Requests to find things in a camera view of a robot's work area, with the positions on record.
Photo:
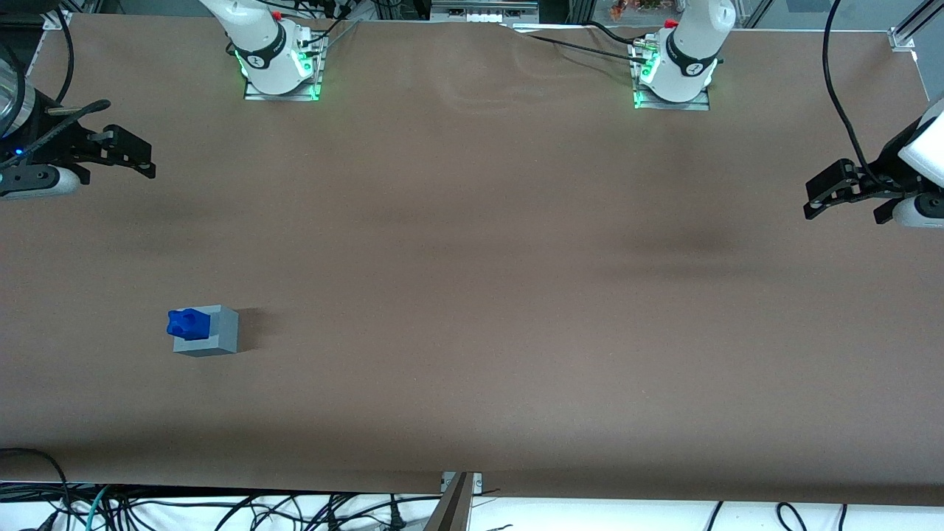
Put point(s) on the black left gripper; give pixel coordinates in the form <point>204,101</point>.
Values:
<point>885,179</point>

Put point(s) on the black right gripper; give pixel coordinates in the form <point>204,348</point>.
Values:
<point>65,145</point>

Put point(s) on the blue plastic part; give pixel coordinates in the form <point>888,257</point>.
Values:
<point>188,324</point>

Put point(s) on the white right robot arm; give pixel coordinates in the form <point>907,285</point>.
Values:
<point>265,59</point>

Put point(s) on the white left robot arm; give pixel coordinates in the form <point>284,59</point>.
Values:
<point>686,63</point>

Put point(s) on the gray cube base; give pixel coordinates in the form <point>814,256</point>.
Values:
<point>223,332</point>

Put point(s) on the brown table cover mat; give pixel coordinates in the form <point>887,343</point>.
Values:
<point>516,332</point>

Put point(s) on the white power strip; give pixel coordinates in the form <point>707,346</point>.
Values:
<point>483,11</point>

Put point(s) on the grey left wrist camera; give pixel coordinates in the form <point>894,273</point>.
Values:
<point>922,212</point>

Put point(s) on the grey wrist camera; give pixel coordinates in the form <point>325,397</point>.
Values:
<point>40,182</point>
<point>922,212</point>

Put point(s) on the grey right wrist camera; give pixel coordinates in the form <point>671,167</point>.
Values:
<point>40,182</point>

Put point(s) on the metal corner bracket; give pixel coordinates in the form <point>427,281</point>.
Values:
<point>57,18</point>

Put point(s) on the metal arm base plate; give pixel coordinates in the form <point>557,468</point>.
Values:
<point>254,92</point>
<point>700,105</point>

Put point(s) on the aluminium frame profile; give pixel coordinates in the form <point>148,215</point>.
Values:
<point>914,22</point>

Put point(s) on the small metal bracket plate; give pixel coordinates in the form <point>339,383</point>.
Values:
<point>477,482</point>

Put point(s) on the gray metal post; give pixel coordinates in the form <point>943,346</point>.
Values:
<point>451,512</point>

